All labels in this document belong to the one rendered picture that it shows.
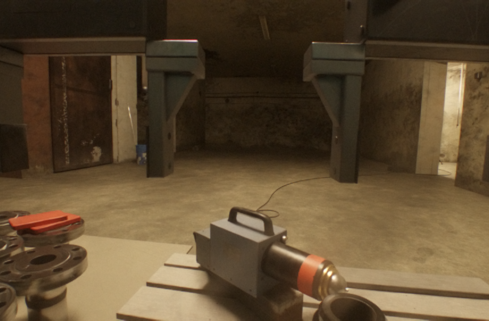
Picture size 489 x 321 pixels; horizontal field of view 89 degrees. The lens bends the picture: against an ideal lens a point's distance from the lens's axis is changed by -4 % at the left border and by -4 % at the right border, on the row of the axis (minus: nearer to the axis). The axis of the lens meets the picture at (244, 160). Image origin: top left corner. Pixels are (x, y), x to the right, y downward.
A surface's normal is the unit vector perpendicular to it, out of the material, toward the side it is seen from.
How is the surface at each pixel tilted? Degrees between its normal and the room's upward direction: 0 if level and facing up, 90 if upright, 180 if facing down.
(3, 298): 0
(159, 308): 0
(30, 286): 90
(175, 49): 90
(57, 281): 90
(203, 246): 90
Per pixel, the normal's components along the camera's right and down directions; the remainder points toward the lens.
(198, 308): 0.02, -0.99
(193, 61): -0.03, 0.11
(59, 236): 0.73, 0.09
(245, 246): -0.69, 0.06
